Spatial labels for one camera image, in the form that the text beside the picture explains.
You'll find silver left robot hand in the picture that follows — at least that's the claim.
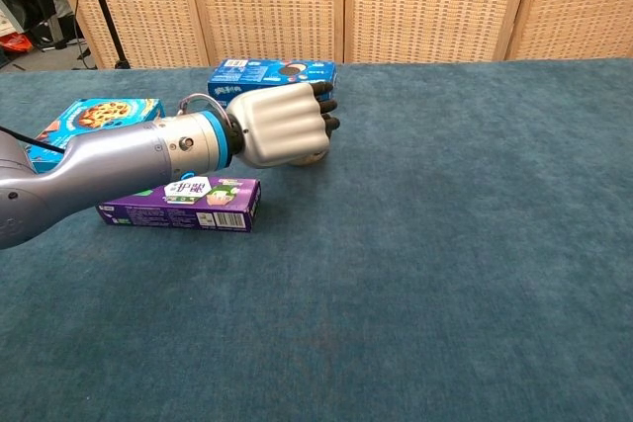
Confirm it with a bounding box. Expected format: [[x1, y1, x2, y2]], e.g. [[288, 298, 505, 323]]
[[226, 80, 342, 169]]

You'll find dark blue Oreo box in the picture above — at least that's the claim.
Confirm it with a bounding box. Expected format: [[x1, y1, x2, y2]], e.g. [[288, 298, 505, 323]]
[[207, 58, 339, 103]]

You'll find purple Darlie toothpaste box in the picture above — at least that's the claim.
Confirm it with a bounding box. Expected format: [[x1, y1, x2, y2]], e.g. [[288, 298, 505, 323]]
[[95, 175, 263, 234]]

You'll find light blue cookie box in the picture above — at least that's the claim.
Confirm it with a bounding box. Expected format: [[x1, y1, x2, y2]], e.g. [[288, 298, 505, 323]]
[[24, 97, 166, 174]]

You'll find blue table mat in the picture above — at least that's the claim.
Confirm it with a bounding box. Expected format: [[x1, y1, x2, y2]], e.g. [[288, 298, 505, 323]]
[[0, 57, 633, 422]]

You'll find wicker folding screen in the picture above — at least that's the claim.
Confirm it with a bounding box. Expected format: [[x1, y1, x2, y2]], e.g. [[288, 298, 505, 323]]
[[45, 0, 633, 70]]

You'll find black tripod stand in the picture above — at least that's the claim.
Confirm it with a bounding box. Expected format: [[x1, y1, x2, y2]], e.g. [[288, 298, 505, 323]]
[[78, 0, 132, 70]]

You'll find orange bag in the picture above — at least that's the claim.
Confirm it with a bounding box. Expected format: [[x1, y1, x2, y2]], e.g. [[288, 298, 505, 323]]
[[0, 32, 35, 53]]

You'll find grey wrist cable loop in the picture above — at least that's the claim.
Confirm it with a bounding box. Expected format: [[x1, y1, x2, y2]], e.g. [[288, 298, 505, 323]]
[[177, 92, 232, 123]]

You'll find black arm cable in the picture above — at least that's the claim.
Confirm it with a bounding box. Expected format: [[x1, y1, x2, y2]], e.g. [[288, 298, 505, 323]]
[[0, 125, 66, 155]]

